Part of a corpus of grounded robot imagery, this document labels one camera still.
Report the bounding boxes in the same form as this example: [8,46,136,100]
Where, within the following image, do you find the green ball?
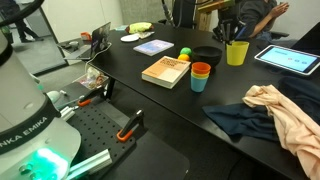
[179,46,193,57]

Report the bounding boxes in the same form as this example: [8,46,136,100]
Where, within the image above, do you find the black laptop lid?
[289,21,320,57]

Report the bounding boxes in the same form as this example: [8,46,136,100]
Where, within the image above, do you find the black perforated breadboard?
[66,99,138,164]

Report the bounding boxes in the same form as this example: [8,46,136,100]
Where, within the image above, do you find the white charging cable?
[84,42,113,73]

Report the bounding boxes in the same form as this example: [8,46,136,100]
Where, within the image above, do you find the small printed packet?
[137,30,156,40]

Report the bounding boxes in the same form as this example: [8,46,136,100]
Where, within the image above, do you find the small open laptop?
[63,21,113,62]

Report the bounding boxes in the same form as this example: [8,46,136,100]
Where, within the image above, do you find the clear bin of small parts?
[72,66,110,91]

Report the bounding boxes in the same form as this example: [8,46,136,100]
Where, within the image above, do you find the black robot mounting stand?
[54,81,191,180]

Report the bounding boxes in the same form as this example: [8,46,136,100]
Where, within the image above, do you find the seated person grey sweater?
[238,0,291,43]

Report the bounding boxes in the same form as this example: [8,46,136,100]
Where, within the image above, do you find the pale blue UIST book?
[132,39,175,57]

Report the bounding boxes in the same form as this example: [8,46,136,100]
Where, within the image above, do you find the orange red small object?
[79,31,93,43]

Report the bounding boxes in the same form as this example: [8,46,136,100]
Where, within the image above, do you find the white round plate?
[119,33,140,43]

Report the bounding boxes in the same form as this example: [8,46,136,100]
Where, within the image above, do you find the black bowl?
[192,45,223,69]

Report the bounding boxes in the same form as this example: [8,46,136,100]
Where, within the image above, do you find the walking person dark trousers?
[13,19,44,43]

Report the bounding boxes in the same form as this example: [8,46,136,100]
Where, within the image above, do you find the black clamp with orange tip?
[116,109,145,143]
[76,84,105,108]

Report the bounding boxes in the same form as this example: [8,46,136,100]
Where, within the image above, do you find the silver aluminium extrusion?
[59,105,77,122]
[65,148,113,180]

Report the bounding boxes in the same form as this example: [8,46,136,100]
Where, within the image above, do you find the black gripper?
[213,9,248,45]

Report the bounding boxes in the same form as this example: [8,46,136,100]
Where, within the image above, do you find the yellow green soft bag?
[125,21,155,35]

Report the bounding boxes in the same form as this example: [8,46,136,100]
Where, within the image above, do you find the thick black cable bundle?
[0,0,45,28]

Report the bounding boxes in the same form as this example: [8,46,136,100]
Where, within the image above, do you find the tablet with lit screen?
[254,44,320,77]

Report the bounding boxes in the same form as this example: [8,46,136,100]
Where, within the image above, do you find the black cable with grey connector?
[161,0,177,27]

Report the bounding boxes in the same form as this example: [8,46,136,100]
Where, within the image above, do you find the orange plastic cup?
[191,61,212,75]

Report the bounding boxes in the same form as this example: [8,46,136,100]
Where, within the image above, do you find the yellow ball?
[177,53,191,62]

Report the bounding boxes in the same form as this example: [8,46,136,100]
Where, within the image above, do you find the yellow plastic cup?
[226,40,250,67]
[190,71,210,80]

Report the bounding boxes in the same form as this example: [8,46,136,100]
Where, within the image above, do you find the blue plastic cup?
[190,75,209,93]

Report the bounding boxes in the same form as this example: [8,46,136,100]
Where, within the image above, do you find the peach cloth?
[242,84,320,180]

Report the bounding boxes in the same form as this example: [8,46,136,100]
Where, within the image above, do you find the navy blue cloth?
[202,102,283,144]

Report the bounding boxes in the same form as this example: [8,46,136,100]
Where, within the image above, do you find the orange and cream book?
[141,55,192,90]

